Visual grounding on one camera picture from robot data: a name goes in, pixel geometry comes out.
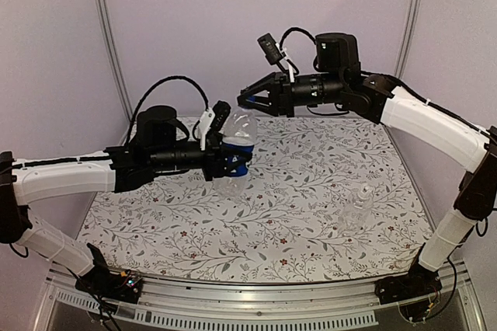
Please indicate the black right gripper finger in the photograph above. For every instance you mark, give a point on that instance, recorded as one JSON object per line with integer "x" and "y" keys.
{"x": 264, "y": 105}
{"x": 262, "y": 85}

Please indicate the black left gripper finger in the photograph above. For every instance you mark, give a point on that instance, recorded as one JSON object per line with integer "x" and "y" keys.
{"x": 237, "y": 143}
{"x": 235, "y": 166}

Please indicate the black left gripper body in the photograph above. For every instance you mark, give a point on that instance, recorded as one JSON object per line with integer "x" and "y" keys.
{"x": 213, "y": 158}

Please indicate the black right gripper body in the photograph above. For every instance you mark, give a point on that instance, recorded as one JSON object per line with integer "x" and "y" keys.
{"x": 284, "y": 102}

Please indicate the Pepsi bottle blue label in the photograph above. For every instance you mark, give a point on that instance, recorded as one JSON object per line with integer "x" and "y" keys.
{"x": 242, "y": 123}

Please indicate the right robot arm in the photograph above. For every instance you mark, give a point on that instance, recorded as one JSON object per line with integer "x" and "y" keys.
{"x": 385, "y": 99}

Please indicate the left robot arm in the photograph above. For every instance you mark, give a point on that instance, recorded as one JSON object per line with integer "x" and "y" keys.
{"x": 160, "y": 147}

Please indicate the clear empty plastic bottle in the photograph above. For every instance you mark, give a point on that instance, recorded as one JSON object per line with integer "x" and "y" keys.
{"x": 356, "y": 209}

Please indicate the floral patterned table mat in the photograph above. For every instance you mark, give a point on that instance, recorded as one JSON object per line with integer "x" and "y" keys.
{"x": 283, "y": 228}

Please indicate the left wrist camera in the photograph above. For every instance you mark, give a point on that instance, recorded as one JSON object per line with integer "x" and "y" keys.
{"x": 211, "y": 120}

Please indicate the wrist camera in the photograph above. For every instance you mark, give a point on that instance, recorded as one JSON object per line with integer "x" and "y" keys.
{"x": 211, "y": 120}
{"x": 276, "y": 55}

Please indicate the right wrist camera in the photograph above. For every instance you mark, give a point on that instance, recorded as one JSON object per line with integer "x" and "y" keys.
{"x": 276, "y": 55}

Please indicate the aluminium front rail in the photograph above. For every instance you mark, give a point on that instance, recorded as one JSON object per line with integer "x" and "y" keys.
{"x": 184, "y": 304}

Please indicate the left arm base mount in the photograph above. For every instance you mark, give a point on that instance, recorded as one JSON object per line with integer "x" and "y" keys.
{"x": 100, "y": 281}

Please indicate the right aluminium corner post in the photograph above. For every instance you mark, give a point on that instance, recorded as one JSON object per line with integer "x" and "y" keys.
{"x": 407, "y": 37}

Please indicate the aluminium corner post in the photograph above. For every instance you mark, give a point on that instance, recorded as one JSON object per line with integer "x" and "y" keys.
{"x": 407, "y": 37}
{"x": 113, "y": 56}

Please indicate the left aluminium corner post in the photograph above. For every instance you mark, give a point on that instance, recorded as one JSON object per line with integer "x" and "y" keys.
{"x": 113, "y": 56}

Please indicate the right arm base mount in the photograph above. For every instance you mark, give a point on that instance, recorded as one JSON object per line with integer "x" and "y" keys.
{"x": 417, "y": 282}

